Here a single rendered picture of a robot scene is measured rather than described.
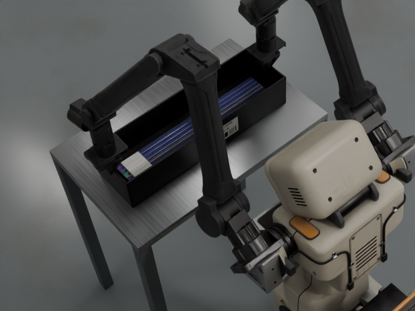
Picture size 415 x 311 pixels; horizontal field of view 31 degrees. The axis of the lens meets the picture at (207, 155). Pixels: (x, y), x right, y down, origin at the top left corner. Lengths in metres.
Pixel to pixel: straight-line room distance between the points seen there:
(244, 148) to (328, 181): 0.60
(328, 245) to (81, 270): 1.48
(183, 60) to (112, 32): 2.31
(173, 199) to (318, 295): 0.48
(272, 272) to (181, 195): 0.51
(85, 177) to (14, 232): 1.00
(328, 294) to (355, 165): 0.43
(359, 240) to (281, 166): 0.26
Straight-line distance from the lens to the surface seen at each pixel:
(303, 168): 1.58
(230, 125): 2.14
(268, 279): 1.68
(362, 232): 1.72
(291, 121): 2.23
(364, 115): 1.85
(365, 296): 1.92
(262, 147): 2.17
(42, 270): 2.99
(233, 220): 1.65
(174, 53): 1.50
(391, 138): 1.84
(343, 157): 1.63
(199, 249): 2.92
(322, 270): 1.69
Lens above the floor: 2.48
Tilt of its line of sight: 51 degrees down
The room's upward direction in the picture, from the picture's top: 7 degrees counter-clockwise
